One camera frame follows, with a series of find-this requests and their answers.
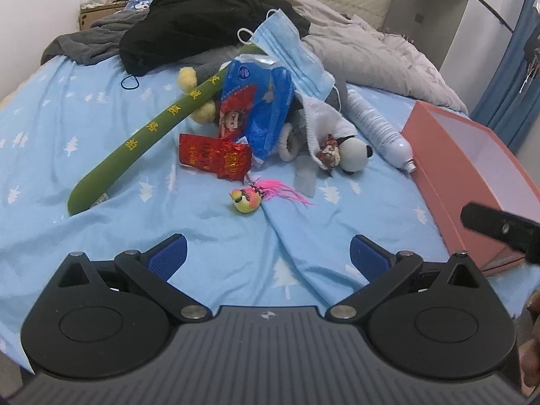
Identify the black clothing pile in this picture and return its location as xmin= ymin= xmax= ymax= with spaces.
xmin=119 ymin=0 xmax=310 ymax=77

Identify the light blue bed sheet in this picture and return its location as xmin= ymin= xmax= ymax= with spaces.
xmin=0 ymin=52 xmax=540 ymax=372

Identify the grey duvet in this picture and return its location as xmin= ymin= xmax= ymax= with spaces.
xmin=287 ymin=0 xmax=468 ymax=114

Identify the small panda plush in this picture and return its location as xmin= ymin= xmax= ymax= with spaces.
xmin=337 ymin=135 xmax=373 ymax=174

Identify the white spray bottle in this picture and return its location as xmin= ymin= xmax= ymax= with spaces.
xmin=345 ymin=90 xmax=416 ymax=174

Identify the blue surgical mask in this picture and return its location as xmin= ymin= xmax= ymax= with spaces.
xmin=237 ymin=9 xmax=335 ymax=101

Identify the small brown figurine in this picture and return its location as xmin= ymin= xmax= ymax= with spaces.
xmin=317 ymin=134 xmax=341 ymax=173

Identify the pink cardboard box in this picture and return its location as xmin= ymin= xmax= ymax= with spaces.
xmin=402 ymin=101 xmax=539 ymax=275

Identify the grey penguin plush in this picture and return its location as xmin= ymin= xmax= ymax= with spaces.
xmin=179 ymin=63 xmax=348 ymax=162

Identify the blue plastic snack bag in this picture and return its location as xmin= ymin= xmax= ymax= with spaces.
xmin=219 ymin=54 xmax=294 ymax=165

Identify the red foil packet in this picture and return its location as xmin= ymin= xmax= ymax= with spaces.
xmin=179 ymin=134 xmax=252 ymax=181

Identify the blue curtain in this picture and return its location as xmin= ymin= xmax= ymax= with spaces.
xmin=470 ymin=0 xmax=539 ymax=154

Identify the cardboard box with clutter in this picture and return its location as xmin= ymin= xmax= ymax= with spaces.
xmin=78 ymin=0 xmax=164 ymax=31

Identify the dark grey blanket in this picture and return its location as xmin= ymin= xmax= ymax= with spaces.
xmin=40 ymin=10 xmax=148 ymax=66

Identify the green plush stick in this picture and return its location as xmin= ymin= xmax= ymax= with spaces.
xmin=66 ymin=41 xmax=271 ymax=217

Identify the pink feathered bird toy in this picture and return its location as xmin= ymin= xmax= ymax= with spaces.
xmin=229 ymin=179 xmax=311 ymax=214

